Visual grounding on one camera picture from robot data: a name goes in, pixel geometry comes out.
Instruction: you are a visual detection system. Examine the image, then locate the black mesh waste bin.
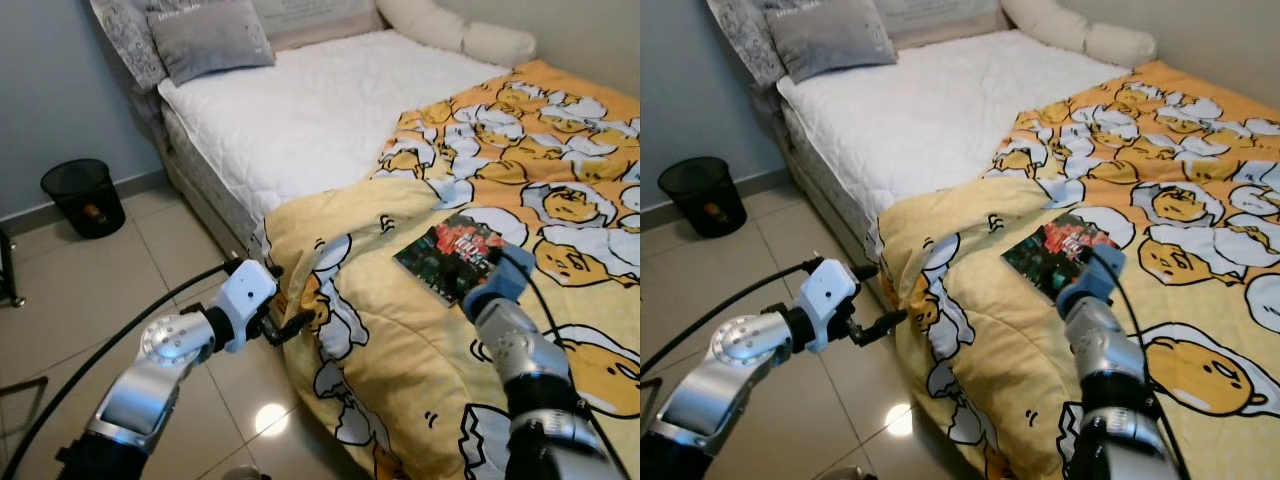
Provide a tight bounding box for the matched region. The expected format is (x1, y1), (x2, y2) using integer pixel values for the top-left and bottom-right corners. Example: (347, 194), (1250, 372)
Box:
(40, 158), (127, 239)
(657, 156), (747, 239)

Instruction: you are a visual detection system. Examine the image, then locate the black wire frame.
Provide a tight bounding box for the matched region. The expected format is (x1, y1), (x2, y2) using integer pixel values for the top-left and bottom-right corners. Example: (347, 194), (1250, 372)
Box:
(0, 375), (49, 441)

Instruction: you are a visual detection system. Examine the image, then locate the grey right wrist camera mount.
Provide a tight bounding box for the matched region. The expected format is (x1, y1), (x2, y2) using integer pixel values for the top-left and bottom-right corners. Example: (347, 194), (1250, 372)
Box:
(462, 247), (536, 323)
(1057, 245), (1126, 319)

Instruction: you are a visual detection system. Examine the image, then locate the grey bed base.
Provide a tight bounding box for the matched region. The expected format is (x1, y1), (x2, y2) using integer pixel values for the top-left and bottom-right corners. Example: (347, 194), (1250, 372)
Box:
(780, 100), (883, 266)
(160, 100), (266, 261)

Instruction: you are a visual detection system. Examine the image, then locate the dark red cover book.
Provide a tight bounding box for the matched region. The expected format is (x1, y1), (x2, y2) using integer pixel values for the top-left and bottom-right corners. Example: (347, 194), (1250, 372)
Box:
(393, 213), (508, 306)
(1002, 212), (1116, 301)

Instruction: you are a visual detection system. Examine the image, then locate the black metal stand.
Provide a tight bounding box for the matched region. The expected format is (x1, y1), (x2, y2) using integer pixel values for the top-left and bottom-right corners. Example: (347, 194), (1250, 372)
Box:
(0, 228), (26, 308)

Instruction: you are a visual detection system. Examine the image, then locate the white quilted mattress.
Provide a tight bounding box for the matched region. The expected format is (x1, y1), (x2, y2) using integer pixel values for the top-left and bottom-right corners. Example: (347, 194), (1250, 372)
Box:
(158, 28), (511, 251)
(777, 28), (1131, 251)

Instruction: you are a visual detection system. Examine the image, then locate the cream long bolster pillow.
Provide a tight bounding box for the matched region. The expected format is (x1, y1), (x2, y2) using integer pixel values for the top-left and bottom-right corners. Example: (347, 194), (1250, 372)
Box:
(375, 0), (538, 69)
(1000, 0), (1159, 69)

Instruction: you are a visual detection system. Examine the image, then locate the beige text print pillow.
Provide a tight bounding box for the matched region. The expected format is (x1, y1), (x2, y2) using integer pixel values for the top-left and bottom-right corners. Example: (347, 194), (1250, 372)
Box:
(875, 0), (1011, 49)
(250, 0), (386, 51)

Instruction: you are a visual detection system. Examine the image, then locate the grey square pillow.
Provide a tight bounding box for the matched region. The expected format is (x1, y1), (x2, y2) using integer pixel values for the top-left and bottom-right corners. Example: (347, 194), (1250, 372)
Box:
(148, 0), (276, 88)
(765, 0), (898, 84)

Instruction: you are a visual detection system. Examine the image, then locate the floral patterned pillow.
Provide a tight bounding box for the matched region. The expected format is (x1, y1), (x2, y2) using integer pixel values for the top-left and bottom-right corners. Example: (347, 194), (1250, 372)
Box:
(90, 0), (171, 93)
(707, 0), (791, 89)

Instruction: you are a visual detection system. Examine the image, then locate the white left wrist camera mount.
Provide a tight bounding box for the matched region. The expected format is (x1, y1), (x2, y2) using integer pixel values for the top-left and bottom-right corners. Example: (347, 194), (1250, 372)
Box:
(797, 258), (859, 351)
(215, 262), (278, 353)

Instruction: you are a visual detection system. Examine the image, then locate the yellow egg print blanket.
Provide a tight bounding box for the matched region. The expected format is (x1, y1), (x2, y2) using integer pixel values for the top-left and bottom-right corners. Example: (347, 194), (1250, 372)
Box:
(262, 60), (641, 480)
(878, 60), (1280, 480)

